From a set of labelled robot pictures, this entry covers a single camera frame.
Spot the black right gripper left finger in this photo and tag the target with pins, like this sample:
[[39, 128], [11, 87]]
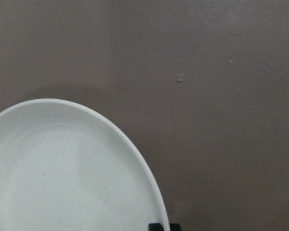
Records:
[[155, 227]]

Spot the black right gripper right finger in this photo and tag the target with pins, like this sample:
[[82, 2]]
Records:
[[175, 227]]

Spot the round white plate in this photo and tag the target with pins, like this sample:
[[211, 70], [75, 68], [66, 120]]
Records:
[[65, 167]]

